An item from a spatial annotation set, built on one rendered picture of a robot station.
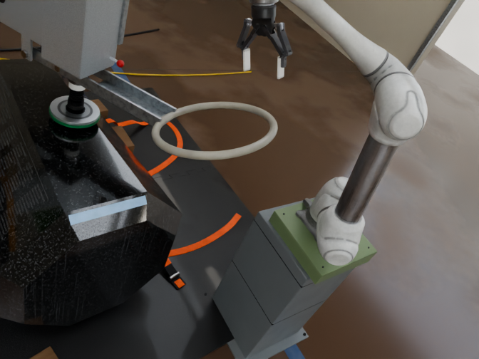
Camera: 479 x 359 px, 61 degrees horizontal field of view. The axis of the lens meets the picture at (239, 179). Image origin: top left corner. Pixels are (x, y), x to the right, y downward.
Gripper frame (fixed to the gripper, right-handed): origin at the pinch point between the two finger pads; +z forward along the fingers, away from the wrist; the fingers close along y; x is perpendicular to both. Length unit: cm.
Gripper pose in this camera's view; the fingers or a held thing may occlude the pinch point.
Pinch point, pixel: (263, 70)
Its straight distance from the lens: 136.3
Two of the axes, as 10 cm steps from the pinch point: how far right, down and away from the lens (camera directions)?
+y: -7.8, -3.2, 5.4
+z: 0.3, 8.4, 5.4
